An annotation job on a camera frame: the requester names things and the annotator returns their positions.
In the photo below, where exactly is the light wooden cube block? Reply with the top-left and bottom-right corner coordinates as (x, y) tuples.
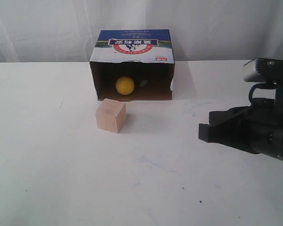
(95, 98), (127, 133)

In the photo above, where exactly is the blue white cardboard box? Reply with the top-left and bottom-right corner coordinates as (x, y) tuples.
(89, 29), (175, 101)

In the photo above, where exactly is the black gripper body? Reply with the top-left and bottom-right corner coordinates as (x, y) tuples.
(235, 106), (283, 161)

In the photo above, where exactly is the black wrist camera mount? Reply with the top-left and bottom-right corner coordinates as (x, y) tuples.
(243, 58), (283, 112)

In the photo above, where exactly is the yellow tennis ball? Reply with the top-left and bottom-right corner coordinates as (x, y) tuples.
(116, 76), (135, 96)

